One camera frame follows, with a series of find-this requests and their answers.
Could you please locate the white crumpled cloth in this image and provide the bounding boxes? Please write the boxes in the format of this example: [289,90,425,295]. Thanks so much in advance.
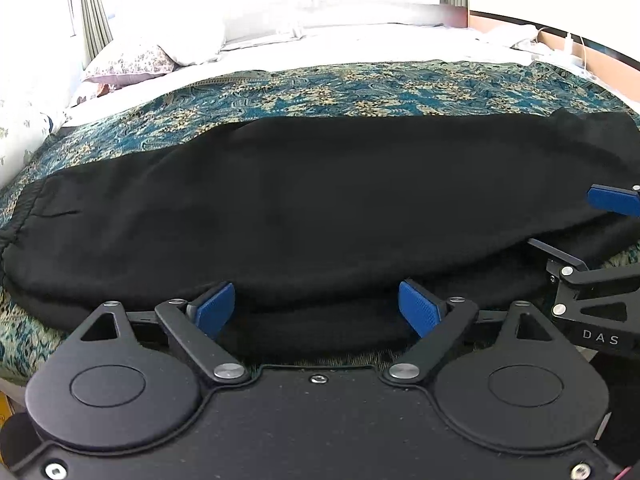
[506,25,552,55]

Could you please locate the white bed sheet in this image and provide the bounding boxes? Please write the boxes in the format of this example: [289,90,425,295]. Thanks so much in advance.
[64,24,533,127]

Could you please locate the white green floral pillow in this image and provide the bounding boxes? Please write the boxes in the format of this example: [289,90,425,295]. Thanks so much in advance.
[1,70,68,188]

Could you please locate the wooden bed frame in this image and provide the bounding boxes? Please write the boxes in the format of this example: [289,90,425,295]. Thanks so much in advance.
[468,11,639,112]

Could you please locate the green left curtain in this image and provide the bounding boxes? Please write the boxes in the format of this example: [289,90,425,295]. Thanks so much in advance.
[74,0,113,68]

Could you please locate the teal gold patterned bedspread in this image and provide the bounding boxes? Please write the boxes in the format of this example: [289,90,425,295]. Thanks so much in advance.
[0,58,640,386]

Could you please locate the black pants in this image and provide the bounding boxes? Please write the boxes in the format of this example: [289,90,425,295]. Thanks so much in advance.
[1,110,639,358]

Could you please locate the purple floral pillow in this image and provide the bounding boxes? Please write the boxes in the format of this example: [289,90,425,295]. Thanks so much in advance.
[84,39,176,87]

